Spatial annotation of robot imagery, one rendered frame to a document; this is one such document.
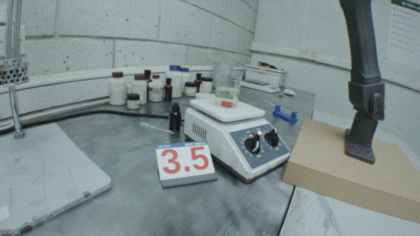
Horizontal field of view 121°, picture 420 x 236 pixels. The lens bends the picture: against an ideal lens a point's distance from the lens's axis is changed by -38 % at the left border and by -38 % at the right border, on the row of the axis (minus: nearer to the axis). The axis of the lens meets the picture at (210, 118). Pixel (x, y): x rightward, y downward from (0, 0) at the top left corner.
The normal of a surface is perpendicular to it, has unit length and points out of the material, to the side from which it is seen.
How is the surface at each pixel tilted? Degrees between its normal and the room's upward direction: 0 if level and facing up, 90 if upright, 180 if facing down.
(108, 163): 0
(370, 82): 91
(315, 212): 0
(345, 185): 90
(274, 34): 90
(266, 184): 0
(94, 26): 90
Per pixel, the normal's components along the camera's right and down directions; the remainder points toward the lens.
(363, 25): -0.17, 0.32
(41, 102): 0.84, 0.26
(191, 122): -0.79, 0.11
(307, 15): -0.53, 0.22
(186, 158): 0.34, -0.50
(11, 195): 0.11, -0.94
